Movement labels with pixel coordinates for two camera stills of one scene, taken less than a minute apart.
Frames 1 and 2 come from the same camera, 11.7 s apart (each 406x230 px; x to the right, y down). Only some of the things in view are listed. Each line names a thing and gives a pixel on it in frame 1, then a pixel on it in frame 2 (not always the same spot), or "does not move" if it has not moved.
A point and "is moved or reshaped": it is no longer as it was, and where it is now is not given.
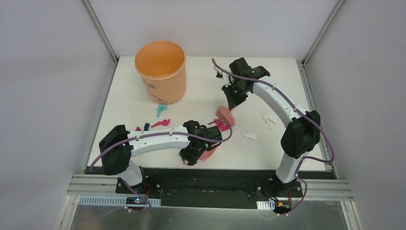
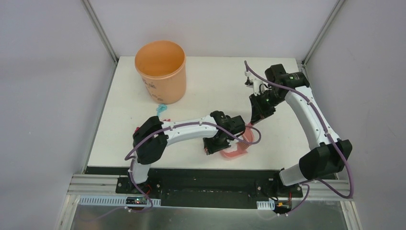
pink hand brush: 225,114 is moved or reshaped
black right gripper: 232,101 -> 259,112
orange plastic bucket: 162,65 does not move
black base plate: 215,188 does not move
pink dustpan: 206,155 -> 239,151
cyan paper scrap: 161,108 does not move
